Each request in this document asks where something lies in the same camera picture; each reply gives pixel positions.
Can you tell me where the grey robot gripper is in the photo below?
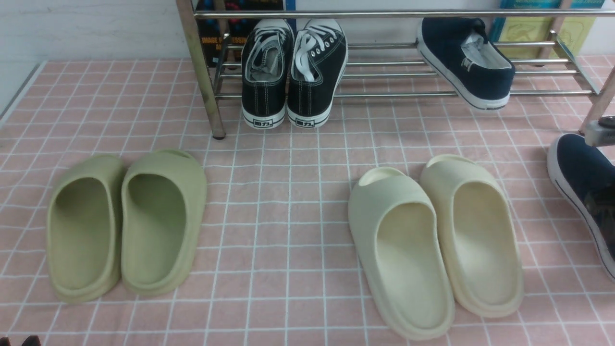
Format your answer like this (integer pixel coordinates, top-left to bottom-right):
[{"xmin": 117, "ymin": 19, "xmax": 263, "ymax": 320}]
[{"xmin": 585, "ymin": 116, "xmax": 615, "ymax": 147}]

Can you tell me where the navy slip-on shoe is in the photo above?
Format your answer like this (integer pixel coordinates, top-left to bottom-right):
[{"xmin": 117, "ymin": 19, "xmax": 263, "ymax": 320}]
[
  {"xmin": 547, "ymin": 133, "xmax": 615, "ymax": 280},
  {"xmin": 417, "ymin": 17, "xmax": 516, "ymax": 111}
]

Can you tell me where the metal shoe rack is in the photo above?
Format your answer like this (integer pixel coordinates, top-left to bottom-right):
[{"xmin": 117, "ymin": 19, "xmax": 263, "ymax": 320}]
[{"xmin": 176, "ymin": 0, "xmax": 614, "ymax": 140}]

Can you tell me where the dark book behind rack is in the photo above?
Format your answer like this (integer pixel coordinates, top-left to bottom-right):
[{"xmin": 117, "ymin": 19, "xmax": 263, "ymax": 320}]
[{"xmin": 197, "ymin": 0, "xmax": 285, "ymax": 67}]

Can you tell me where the right cream foam slipper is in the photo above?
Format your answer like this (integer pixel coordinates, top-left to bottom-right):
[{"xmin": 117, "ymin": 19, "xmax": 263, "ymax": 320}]
[{"xmin": 419, "ymin": 155, "xmax": 524, "ymax": 318}]

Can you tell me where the cream foam slipper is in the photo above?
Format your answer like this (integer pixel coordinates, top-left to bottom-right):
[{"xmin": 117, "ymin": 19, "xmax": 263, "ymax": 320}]
[
  {"xmin": 348, "ymin": 167, "xmax": 455, "ymax": 340},
  {"xmin": 419, "ymin": 155, "xmax": 524, "ymax": 318}
]

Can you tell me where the left cream foam slipper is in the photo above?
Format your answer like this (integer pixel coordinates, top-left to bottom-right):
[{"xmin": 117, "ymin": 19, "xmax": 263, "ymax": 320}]
[{"xmin": 348, "ymin": 167, "xmax": 455, "ymax": 340}]

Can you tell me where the right black canvas sneaker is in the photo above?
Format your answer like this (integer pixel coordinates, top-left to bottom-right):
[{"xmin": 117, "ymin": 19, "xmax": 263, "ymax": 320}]
[{"xmin": 286, "ymin": 18, "xmax": 348, "ymax": 128}]

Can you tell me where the black canvas sneaker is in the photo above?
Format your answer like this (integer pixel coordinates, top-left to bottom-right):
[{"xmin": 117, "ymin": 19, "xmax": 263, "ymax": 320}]
[
  {"xmin": 286, "ymin": 18, "xmax": 348, "ymax": 128},
  {"xmin": 241, "ymin": 18, "xmax": 295, "ymax": 129}
]

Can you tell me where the left black canvas sneaker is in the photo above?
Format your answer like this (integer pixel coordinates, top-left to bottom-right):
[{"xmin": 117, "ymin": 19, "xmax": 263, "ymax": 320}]
[{"xmin": 241, "ymin": 18, "xmax": 295, "ymax": 129}]

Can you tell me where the right olive green slipper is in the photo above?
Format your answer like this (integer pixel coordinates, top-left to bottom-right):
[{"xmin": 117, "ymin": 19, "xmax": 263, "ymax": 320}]
[{"xmin": 121, "ymin": 149, "xmax": 207, "ymax": 296}]

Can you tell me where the olive green slipper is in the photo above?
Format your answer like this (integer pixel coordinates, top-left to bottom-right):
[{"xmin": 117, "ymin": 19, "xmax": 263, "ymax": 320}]
[
  {"xmin": 46, "ymin": 155, "xmax": 126, "ymax": 304},
  {"xmin": 121, "ymin": 149, "xmax": 207, "ymax": 296}
]

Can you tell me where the left olive green slipper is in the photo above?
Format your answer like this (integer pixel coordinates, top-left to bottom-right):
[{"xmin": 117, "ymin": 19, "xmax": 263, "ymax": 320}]
[{"xmin": 46, "ymin": 155, "xmax": 126, "ymax": 304}]

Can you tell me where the dark object bottom left corner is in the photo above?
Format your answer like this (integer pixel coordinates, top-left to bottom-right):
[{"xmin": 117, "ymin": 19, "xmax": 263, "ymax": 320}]
[{"xmin": 1, "ymin": 335, "xmax": 41, "ymax": 346}]

